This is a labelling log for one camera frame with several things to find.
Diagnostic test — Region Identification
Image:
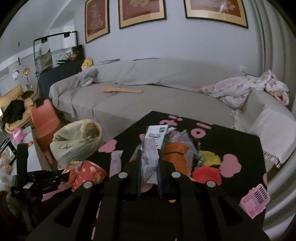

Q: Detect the white plastic wrapper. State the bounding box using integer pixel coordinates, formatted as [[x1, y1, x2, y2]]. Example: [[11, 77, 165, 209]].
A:
[[140, 138, 159, 184]]

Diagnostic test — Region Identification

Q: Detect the yellow plastic trash bag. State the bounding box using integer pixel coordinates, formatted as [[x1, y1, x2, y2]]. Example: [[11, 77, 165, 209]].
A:
[[50, 120, 103, 170]]

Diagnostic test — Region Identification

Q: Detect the black pink table cloth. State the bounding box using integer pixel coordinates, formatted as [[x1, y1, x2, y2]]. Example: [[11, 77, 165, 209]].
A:
[[28, 111, 268, 240]]

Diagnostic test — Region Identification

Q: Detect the orange snack wrapper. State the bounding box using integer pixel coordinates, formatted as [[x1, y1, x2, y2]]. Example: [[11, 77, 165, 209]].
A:
[[164, 142, 189, 176]]

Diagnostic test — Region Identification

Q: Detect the pale purple wrapper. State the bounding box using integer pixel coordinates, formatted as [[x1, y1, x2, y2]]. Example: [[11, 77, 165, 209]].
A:
[[109, 151, 123, 177]]

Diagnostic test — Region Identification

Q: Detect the white printed paper box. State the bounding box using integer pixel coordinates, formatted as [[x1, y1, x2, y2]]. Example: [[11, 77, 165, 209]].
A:
[[145, 125, 169, 149]]

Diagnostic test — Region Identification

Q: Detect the red plastic lid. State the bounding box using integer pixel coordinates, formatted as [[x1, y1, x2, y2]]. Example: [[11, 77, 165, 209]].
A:
[[192, 166, 222, 186]]

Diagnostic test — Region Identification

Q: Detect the red paper cup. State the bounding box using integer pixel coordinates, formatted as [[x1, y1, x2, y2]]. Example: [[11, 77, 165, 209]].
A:
[[62, 161, 107, 192]]

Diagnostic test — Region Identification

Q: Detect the pink toy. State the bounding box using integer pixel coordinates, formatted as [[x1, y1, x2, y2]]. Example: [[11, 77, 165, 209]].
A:
[[13, 128, 25, 143]]

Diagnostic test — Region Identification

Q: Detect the yellow wrapper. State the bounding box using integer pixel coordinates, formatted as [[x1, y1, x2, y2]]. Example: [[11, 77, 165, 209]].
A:
[[200, 151, 221, 166]]

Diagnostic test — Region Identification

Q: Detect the grey covered sofa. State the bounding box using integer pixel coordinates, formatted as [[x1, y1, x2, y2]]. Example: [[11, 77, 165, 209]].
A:
[[49, 58, 292, 163]]

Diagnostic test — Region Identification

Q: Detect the red plastic child chair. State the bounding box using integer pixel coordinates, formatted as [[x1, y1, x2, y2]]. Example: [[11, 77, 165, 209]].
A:
[[31, 99, 62, 164]]

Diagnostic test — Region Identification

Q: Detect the orange flat stick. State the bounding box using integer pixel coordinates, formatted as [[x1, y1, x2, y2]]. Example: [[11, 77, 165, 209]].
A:
[[100, 86, 143, 93]]

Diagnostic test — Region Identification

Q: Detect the grey plush toy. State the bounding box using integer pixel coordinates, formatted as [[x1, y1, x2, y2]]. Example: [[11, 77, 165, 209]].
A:
[[80, 69, 98, 87]]

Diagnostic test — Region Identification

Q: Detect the yellow cushion pile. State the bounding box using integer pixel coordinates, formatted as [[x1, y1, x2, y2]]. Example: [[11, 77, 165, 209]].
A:
[[1, 84, 36, 134]]

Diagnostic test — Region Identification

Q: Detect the pink plastic basket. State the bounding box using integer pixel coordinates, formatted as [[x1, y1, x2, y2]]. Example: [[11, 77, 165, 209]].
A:
[[239, 184, 270, 219]]

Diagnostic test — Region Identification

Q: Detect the yellow plush toy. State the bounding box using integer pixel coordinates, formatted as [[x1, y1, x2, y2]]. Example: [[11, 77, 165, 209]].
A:
[[81, 58, 93, 70]]

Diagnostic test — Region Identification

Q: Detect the pink floral blanket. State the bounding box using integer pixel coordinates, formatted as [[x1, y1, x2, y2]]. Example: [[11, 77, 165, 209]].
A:
[[199, 70, 290, 109]]

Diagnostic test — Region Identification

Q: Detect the white throw blanket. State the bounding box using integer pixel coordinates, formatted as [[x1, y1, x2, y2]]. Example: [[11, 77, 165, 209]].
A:
[[232, 108, 295, 169]]

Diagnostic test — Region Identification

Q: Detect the glass fish tank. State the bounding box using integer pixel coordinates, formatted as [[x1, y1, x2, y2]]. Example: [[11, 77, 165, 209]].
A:
[[33, 31, 80, 77]]

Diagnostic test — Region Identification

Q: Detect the left framed red picture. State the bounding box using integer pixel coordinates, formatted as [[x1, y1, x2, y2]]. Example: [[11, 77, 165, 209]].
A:
[[84, 0, 110, 43]]

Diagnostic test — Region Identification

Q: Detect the framed red picture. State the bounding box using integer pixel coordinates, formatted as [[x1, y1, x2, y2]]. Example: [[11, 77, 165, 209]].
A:
[[84, 0, 110, 43], [118, 0, 167, 29], [184, 0, 248, 29]]

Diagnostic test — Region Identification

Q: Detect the middle framed red picture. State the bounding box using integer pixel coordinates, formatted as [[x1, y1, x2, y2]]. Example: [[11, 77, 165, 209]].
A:
[[118, 0, 167, 29]]

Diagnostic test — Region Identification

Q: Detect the right framed red picture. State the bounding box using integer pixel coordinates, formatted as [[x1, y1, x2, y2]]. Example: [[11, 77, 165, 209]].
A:
[[184, 0, 248, 29]]

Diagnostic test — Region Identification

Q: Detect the grey curtain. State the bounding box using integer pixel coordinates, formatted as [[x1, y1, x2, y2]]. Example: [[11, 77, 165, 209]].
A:
[[251, 1, 295, 240]]

